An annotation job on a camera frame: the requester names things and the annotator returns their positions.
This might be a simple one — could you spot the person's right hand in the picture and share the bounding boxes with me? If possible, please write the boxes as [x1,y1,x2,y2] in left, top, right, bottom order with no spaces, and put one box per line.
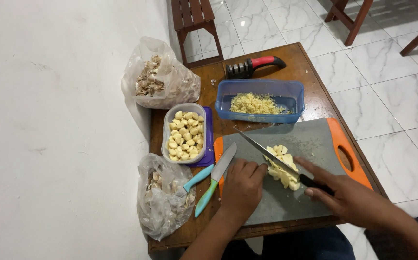
[294,156,391,228]

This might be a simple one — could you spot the person's left hand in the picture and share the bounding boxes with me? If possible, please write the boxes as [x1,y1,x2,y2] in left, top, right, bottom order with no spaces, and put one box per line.
[219,158,269,225]

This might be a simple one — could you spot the black handled chef knife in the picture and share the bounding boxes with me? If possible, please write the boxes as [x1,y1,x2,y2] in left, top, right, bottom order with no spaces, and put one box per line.
[233,127,335,196]

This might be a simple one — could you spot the pile of sliced garlic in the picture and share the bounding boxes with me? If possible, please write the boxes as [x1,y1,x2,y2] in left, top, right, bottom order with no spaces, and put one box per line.
[264,145,301,191]

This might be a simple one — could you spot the purple container lid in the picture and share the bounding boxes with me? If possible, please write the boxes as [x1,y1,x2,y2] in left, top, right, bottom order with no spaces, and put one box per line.
[186,106,215,168]

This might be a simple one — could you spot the grey cutting board orange ends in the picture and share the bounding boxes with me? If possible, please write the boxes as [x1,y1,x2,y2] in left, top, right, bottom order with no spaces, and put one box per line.
[213,118,373,227]

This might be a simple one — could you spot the heap of minced garlic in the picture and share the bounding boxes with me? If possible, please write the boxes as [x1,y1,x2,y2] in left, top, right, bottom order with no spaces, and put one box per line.
[229,92,288,115]

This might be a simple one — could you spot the pile of peeled garlic cloves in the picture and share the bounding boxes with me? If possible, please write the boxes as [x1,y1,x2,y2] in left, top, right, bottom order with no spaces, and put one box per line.
[165,111,205,162]

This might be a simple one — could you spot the blue plastic container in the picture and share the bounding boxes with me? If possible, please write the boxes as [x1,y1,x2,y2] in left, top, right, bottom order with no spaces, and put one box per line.
[215,79,306,124]

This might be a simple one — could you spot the brown wooden table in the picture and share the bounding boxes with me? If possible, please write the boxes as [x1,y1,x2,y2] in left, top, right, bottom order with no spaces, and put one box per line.
[147,42,389,254]

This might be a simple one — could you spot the clear plastic container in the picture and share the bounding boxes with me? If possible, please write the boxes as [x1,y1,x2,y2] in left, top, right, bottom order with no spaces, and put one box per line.
[161,103,207,165]

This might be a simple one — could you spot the crumpled plastic bag garlic skins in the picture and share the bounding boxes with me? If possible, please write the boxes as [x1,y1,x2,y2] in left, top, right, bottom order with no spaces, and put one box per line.
[136,153,197,242]

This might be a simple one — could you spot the person's dark trousers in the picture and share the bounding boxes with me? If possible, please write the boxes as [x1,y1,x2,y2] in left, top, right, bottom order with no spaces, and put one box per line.
[221,226,356,260]

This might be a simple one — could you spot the black red knife sharpener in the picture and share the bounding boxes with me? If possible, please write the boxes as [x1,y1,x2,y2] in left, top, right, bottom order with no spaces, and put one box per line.
[225,56,287,80]

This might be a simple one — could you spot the large plastic bag garlic skins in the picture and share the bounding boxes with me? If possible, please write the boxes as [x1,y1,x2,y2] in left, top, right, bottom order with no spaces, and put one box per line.
[121,36,202,110]

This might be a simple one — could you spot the slatted wooden chair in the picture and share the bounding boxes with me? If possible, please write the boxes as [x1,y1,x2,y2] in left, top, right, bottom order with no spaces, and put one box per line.
[171,0,225,69]

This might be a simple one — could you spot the wooden chair legs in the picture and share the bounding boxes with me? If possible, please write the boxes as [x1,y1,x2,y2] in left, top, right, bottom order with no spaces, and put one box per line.
[324,0,374,47]

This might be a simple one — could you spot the teal handled kitchen knife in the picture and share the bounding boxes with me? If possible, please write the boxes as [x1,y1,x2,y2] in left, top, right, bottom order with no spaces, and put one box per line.
[194,142,238,218]

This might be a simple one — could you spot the small light blue handled knife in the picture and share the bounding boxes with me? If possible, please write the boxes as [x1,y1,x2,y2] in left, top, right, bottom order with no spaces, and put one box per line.
[183,164,215,194]

